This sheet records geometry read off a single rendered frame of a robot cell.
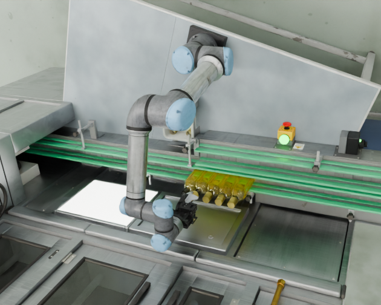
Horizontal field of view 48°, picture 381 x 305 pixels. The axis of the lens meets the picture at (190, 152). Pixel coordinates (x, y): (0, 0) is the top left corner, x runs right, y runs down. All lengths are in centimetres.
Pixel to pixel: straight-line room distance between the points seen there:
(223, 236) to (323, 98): 75
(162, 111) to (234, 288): 73
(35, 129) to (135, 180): 94
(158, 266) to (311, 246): 65
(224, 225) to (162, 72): 83
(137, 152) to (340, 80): 93
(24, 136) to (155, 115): 102
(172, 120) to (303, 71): 75
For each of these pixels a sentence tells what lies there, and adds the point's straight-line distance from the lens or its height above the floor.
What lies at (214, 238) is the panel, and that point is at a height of 125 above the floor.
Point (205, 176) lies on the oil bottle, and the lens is 201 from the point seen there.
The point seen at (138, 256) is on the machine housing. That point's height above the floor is 143.
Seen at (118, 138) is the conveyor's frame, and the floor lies 82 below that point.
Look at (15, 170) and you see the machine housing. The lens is 234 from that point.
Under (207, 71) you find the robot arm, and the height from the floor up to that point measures 111.
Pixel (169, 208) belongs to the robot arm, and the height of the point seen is 147.
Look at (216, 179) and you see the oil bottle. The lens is 199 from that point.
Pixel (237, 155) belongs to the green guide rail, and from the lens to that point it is 197.
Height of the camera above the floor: 263
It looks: 54 degrees down
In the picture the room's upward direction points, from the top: 136 degrees counter-clockwise
